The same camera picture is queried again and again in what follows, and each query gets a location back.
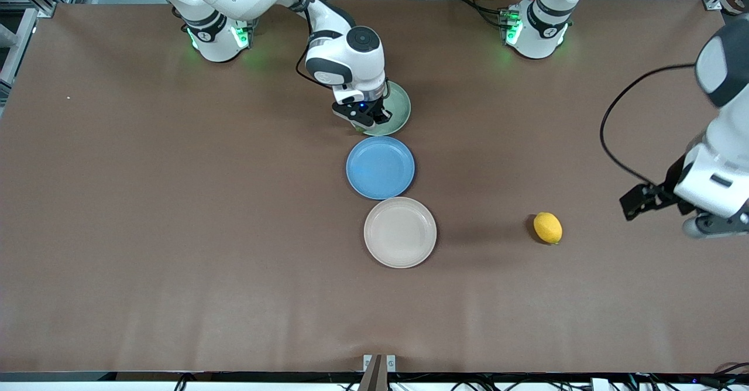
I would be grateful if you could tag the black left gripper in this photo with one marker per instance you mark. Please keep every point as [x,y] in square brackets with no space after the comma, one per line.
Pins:
[670,192]

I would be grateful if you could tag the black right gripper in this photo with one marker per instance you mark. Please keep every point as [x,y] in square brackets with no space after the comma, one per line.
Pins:
[381,112]

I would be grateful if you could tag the yellow lemon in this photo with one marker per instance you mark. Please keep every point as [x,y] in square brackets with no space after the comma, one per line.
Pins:
[547,227]

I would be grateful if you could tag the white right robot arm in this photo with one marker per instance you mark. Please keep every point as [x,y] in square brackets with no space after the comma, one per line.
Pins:
[351,57]

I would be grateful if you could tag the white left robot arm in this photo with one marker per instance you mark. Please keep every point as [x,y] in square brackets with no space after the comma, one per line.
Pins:
[717,168]

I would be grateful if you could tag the light green plate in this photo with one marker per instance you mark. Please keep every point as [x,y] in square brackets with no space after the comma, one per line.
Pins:
[399,119]

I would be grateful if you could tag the blue plate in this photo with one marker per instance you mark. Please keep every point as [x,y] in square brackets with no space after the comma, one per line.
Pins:
[380,168]

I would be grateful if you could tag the beige plate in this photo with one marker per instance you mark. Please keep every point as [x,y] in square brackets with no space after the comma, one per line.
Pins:
[401,233]

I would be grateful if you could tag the small white box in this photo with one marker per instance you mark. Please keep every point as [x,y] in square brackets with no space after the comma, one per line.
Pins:
[600,384]

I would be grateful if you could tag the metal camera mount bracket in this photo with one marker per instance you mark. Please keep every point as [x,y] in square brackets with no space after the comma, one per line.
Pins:
[374,376]

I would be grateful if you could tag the upright aluminium frame post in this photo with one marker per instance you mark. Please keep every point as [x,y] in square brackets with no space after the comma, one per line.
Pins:
[17,45]

